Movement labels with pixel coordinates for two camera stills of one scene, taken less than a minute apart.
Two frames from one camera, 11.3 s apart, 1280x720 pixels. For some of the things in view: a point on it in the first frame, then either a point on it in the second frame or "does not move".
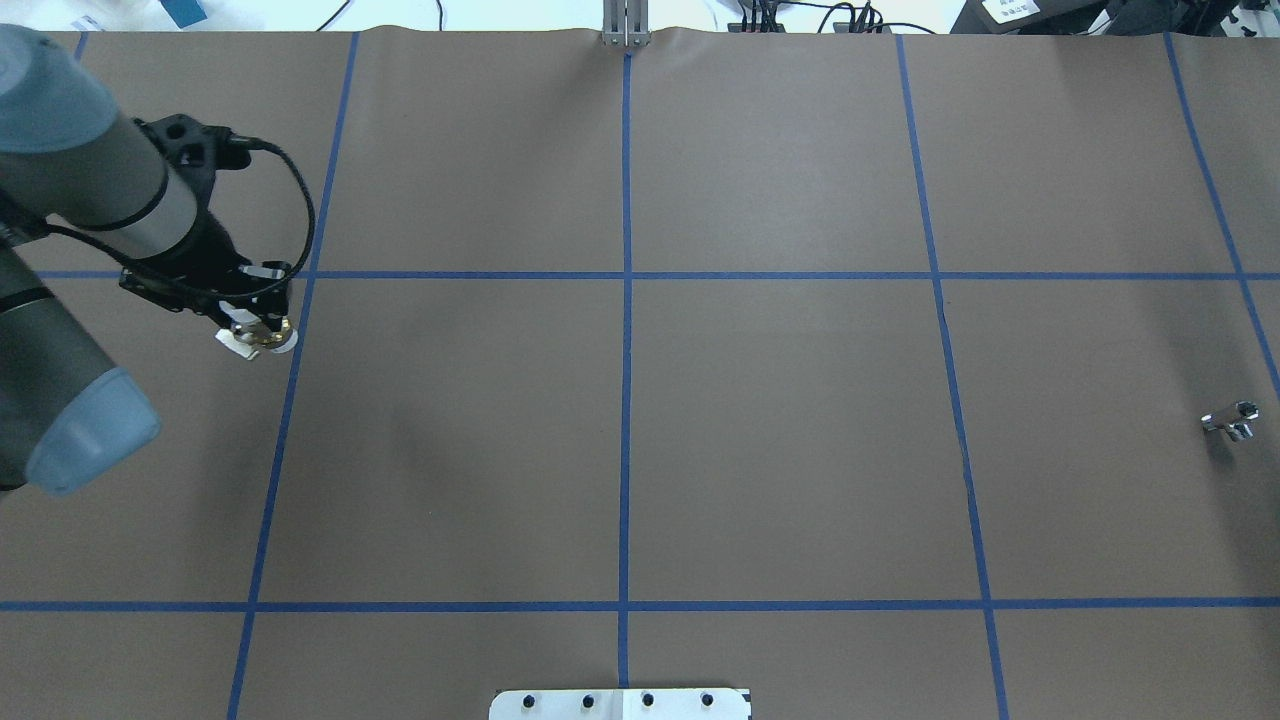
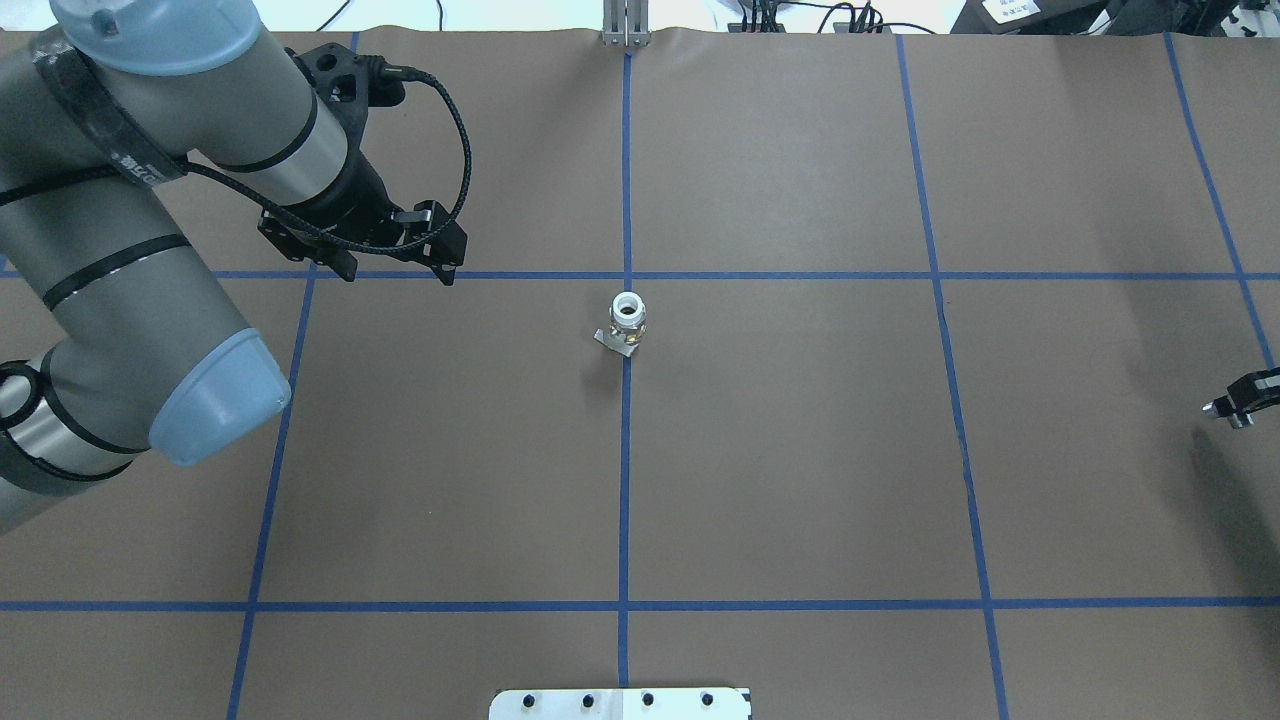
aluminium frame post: [625, 23] does not move
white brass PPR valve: [249, 338] to [627, 314]
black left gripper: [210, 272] to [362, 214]
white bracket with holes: [622, 704] does not move
